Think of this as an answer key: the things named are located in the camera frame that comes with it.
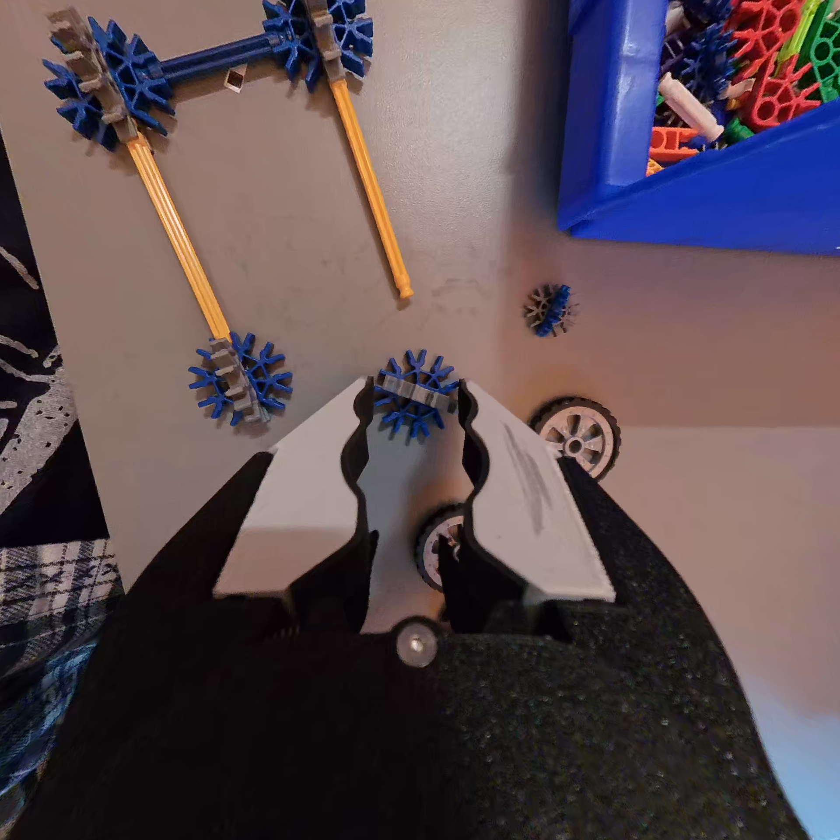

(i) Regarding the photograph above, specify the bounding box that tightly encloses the small blue grey connector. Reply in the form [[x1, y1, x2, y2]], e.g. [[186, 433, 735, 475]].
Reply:
[[524, 283, 578, 337]]

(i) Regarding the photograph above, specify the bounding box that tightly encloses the grey toy wheel black tyre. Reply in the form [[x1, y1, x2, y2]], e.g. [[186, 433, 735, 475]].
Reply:
[[530, 395, 622, 483], [413, 504, 467, 593]]

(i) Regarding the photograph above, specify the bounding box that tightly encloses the yellow plastic rod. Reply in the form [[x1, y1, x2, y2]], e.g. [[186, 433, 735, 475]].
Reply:
[[125, 131, 232, 342], [328, 79, 416, 301]]

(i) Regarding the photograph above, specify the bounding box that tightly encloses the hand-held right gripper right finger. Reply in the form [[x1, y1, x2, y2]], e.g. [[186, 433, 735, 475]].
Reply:
[[459, 379, 618, 605]]

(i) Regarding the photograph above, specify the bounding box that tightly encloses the blue plastic rod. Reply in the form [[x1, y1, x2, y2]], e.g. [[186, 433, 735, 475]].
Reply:
[[157, 33, 277, 83]]

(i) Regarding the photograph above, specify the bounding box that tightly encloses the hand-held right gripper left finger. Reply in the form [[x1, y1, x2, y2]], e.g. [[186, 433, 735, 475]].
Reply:
[[213, 376, 375, 601]]

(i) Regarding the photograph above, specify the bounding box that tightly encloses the person's plaid overshirt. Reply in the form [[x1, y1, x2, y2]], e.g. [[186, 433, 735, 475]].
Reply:
[[0, 538, 126, 818]]

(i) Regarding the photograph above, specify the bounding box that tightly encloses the pile of colourful construction pieces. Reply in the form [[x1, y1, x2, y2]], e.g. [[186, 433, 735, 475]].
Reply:
[[646, 0, 840, 178]]

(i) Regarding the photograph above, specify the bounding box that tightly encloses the grey snowflake connector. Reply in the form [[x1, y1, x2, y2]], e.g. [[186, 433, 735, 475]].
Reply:
[[381, 376, 459, 413]]

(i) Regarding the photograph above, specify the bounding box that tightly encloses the person's dark printed t-shirt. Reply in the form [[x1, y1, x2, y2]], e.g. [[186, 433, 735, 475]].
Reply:
[[0, 131, 111, 549]]

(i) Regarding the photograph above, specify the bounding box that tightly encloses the blue plastic bin with pieces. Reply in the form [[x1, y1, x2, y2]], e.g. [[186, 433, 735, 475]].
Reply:
[[558, 0, 840, 257]]

